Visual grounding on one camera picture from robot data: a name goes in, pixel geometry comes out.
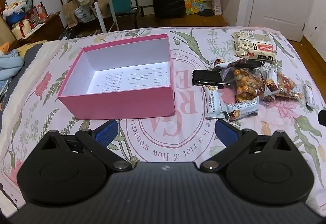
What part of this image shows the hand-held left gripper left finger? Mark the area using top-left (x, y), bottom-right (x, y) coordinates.
top-left (38, 119), bottom-right (133, 172)

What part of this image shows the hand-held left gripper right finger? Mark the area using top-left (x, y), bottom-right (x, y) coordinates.
top-left (200, 120), bottom-right (293, 173)

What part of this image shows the pink cardboard box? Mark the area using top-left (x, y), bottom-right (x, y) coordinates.
top-left (57, 34), bottom-right (176, 121)

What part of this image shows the clear bag of orange nuts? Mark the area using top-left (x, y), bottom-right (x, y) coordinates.
top-left (220, 66), bottom-right (264, 103)

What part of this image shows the black snack packet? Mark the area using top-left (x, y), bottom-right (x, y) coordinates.
top-left (192, 69), bottom-right (225, 86)
top-left (230, 59), bottom-right (264, 68)

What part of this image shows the clear bag of red mix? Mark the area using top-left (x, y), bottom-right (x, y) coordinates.
top-left (265, 72), bottom-right (303, 103)

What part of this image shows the printed paper sheet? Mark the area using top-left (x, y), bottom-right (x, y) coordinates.
top-left (89, 65), bottom-right (170, 93)

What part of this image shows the floral printed bedsheet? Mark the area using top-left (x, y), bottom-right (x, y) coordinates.
top-left (0, 26), bottom-right (326, 204)

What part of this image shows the beige noodle packet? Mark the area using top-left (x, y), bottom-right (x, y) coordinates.
top-left (233, 31), bottom-right (278, 62)

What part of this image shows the dark grey sheet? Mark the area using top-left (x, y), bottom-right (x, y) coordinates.
top-left (0, 43), bottom-right (42, 110)

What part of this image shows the black bag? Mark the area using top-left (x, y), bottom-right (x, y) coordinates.
top-left (58, 27), bottom-right (79, 40)

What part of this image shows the yellow pillow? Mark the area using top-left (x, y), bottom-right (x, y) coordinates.
top-left (15, 40), bottom-right (49, 58)

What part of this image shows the light blue blanket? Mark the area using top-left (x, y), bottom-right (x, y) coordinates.
top-left (0, 48), bottom-right (24, 82)

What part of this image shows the white blue patterned bag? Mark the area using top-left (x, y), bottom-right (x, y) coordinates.
top-left (74, 4), bottom-right (96, 23)

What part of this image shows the wooden nightstand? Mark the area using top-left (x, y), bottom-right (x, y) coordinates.
top-left (15, 11), bottom-right (65, 46)

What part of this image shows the black round base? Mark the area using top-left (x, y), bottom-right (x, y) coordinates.
top-left (197, 9), bottom-right (216, 17)

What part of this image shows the brown paper bag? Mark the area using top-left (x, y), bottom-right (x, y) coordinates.
top-left (97, 0), bottom-right (112, 18)
top-left (62, 0), bottom-right (80, 28)

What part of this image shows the teal bag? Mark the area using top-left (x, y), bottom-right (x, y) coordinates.
top-left (110, 0), bottom-right (132, 14)

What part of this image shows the colourful gift bag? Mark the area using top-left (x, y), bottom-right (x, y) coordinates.
top-left (184, 0), bottom-right (205, 15)

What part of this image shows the white plastic bag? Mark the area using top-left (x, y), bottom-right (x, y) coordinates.
top-left (212, 0), bottom-right (222, 15)

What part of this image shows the cream gift box red ribbon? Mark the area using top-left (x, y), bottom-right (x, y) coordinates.
top-left (11, 19), bottom-right (35, 40)

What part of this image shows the orange bottle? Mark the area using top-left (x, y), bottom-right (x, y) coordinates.
top-left (37, 2), bottom-right (49, 21)

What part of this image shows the wooden headboard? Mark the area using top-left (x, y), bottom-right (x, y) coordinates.
top-left (0, 0), bottom-right (16, 49)

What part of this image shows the blue basin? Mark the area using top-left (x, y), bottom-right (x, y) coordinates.
top-left (2, 0), bottom-right (33, 24)

